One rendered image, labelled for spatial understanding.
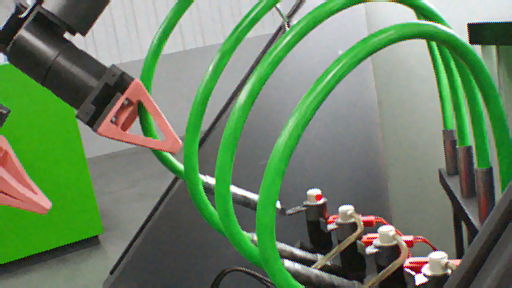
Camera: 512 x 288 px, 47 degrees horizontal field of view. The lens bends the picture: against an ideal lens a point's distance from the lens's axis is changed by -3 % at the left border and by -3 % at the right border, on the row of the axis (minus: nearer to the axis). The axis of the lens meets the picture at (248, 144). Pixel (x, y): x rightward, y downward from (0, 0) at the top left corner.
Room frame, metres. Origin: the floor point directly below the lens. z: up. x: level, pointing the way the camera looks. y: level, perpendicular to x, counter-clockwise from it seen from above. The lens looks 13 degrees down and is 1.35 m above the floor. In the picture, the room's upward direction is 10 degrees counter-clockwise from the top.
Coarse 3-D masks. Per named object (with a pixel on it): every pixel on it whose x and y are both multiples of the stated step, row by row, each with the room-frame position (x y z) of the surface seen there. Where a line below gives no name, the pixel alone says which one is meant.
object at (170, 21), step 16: (192, 0) 0.65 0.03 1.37; (176, 16) 0.64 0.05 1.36; (416, 16) 0.73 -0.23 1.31; (160, 32) 0.63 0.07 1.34; (160, 48) 0.63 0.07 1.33; (432, 48) 0.73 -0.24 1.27; (144, 64) 0.63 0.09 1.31; (432, 64) 0.74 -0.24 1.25; (144, 80) 0.63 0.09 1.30; (448, 96) 0.73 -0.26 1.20; (144, 112) 0.62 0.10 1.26; (448, 112) 0.73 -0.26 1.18; (144, 128) 0.62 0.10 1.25; (448, 128) 0.73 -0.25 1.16; (160, 160) 0.63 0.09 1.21; (176, 160) 0.63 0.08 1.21
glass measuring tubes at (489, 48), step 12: (468, 24) 0.74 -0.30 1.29; (480, 24) 0.72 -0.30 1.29; (492, 24) 0.70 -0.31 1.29; (504, 24) 0.68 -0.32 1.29; (468, 36) 0.75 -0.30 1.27; (480, 36) 0.72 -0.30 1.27; (492, 36) 0.70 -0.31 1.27; (504, 36) 0.68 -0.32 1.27; (492, 48) 0.72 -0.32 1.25; (504, 48) 0.69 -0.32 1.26; (492, 60) 0.72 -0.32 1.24; (504, 60) 0.70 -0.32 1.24; (492, 72) 0.72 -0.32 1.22; (504, 72) 0.70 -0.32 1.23; (504, 84) 0.70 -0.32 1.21; (504, 96) 0.70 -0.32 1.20; (504, 108) 0.73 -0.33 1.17; (492, 132) 0.73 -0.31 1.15; (492, 144) 0.73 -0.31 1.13; (492, 156) 0.73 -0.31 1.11
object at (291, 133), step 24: (408, 24) 0.45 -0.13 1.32; (432, 24) 0.45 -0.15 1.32; (360, 48) 0.43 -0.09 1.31; (456, 48) 0.46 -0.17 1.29; (336, 72) 0.42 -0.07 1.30; (480, 72) 0.46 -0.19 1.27; (312, 96) 0.42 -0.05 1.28; (288, 120) 0.42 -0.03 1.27; (504, 120) 0.47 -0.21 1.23; (288, 144) 0.41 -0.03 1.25; (504, 144) 0.47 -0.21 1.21; (504, 168) 0.47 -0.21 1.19; (264, 192) 0.41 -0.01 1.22; (264, 216) 0.40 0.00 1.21; (264, 240) 0.40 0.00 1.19; (264, 264) 0.41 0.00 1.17
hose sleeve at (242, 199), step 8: (208, 176) 0.65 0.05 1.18; (208, 184) 0.64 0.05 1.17; (208, 192) 0.64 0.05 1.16; (232, 192) 0.64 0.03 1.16; (240, 192) 0.65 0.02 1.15; (248, 192) 0.66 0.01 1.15; (232, 200) 0.65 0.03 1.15; (240, 200) 0.65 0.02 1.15; (248, 200) 0.65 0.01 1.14; (256, 200) 0.65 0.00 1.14; (256, 208) 0.65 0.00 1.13
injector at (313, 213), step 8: (312, 208) 0.67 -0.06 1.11; (320, 208) 0.67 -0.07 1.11; (312, 216) 0.67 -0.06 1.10; (320, 216) 0.67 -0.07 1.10; (328, 216) 0.68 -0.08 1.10; (312, 224) 0.67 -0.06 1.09; (312, 232) 0.67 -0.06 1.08; (320, 232) 0.67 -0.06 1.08; (328, 232) 0.67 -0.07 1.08; (312, 240) 0.67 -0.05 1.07; (320, 240) 0.67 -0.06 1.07; (328, 240) 0.67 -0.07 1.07; (296, 248) 0.67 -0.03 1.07; (304, 248) 0.67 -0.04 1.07; (312, 248) 0.67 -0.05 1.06; (320, 248) 0.67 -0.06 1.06; (328, 248) 0.67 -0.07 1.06
